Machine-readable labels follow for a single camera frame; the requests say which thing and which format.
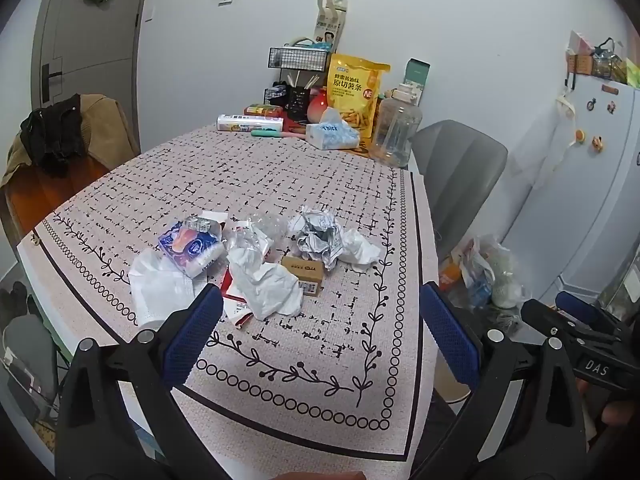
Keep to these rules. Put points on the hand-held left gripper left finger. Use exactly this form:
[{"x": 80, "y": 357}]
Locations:
[{"x": 192, "y": 332}]

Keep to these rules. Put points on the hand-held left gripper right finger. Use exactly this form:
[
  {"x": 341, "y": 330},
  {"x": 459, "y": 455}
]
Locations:
[{"x": 447, "y": 332}]

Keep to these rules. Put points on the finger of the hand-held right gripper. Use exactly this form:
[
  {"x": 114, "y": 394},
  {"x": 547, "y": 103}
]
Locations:
[
  {"x": 575, "y": 305},
  {"x": 545, "y": 316}
]

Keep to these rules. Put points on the red and white paper packaging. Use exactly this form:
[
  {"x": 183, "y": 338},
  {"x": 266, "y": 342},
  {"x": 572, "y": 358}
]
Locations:
[{"x": 239, "y": 311}]

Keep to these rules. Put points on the white round trash bin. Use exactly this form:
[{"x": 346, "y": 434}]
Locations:
[{"x": 450, "y": 387}]

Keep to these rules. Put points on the printed paper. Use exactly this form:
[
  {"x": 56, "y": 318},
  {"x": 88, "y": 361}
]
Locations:
[{"x": 315, "y": 237}]

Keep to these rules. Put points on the person's right hand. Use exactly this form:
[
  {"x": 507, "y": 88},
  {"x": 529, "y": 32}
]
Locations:
[{"x": 622, "y": 414}]

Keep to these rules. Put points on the white plastic bag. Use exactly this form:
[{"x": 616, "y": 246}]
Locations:
[
  {"x": 160, "y": 290},
  {"x": 492, "y": 270}
]

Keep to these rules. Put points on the white fridge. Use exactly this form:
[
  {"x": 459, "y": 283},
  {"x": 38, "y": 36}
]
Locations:
[{"x": 580, "y": 220}]

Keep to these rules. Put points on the large crumpled white tissue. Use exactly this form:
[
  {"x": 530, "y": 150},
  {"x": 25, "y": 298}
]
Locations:
[{"x": 265, "y": 285}]

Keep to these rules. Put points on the blue tissue packet wrapper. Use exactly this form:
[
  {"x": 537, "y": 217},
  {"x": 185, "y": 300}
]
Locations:
[{"x": 190, "y": 245}]

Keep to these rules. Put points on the small crumpled white tissue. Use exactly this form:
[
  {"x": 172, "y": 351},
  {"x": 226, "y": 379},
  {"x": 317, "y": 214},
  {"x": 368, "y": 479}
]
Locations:
[{"x": 359, "y": 249}]

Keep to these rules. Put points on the small brown cardboard box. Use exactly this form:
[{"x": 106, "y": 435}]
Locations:
[{"x": 302, "y": 272}]

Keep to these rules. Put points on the crushed clear plastic bottle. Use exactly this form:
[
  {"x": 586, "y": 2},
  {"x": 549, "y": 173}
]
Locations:
[{"x": 267, "y": 227}]

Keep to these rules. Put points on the yellow fridge magnet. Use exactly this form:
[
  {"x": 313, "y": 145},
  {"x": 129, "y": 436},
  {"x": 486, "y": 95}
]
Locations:
[{"x": 597, "y": 143}]

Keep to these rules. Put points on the orange fridge magnet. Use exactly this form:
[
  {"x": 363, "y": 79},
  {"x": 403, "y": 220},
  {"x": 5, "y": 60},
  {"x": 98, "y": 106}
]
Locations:
[{"x": 580, "y": 136}]

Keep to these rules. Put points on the white hanging bag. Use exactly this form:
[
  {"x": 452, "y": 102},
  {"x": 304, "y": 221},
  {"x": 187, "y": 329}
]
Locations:
[{"x": 557, "y": 135}]

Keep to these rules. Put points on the grey upholstered chair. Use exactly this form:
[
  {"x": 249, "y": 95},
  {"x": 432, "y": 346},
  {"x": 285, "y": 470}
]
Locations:
[{"x": 460, "y": 160}]

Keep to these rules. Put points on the brown wooden chair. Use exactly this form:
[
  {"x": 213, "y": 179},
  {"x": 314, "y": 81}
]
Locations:
[{"x": 45, "y": 195}]

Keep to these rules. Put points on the clear plastic water jug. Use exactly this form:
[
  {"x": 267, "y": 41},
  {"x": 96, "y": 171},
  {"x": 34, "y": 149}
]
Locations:
[{"x": 397, "y": 127}]

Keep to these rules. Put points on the green pen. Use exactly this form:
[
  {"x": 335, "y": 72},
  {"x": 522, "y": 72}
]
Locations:
[{"x": 270, "y": 133}]

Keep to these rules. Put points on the white roll box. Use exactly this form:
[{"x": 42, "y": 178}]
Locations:
[{"x": 249, "y": 123}]

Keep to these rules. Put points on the blue tissue pack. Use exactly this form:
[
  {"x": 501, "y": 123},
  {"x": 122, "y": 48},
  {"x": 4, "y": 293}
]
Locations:
[{"x": 330, "y": 134}]

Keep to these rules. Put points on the red and green box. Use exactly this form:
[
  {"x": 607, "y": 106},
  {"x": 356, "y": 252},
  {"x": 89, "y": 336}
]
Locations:
[{"x": 262, "y": 109}]

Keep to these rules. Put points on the black jacket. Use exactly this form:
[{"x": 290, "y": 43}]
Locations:
[{"x": 52, "y": 135}]

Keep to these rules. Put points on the pink box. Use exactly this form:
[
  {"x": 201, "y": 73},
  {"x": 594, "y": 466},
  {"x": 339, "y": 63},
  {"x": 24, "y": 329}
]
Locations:
[{"x": 579, "y": 52}]

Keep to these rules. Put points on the black pen holder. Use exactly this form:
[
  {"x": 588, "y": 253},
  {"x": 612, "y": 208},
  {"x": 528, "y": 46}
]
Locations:
[{"x": 298, "y": 102}]

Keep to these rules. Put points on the tall green box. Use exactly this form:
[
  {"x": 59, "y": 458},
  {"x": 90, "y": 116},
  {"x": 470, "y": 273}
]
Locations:
[{"x": 416, "y": 80}]

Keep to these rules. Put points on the yellow snack bag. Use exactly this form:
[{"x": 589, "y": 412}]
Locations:
[{"x": 356, "y": 92}]

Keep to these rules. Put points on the black door lock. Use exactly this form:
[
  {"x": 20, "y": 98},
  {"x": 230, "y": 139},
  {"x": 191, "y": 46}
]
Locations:
[{"x": 51, "y": 80}]

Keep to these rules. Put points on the grey door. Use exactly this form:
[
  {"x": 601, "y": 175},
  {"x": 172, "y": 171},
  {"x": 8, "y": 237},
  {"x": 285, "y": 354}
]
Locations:
[{"x": 90, "y": 50}]

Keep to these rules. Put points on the white paper bag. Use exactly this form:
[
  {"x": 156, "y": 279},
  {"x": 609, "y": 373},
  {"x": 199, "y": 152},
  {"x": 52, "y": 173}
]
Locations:
[{"x": 331, "y": 25}]

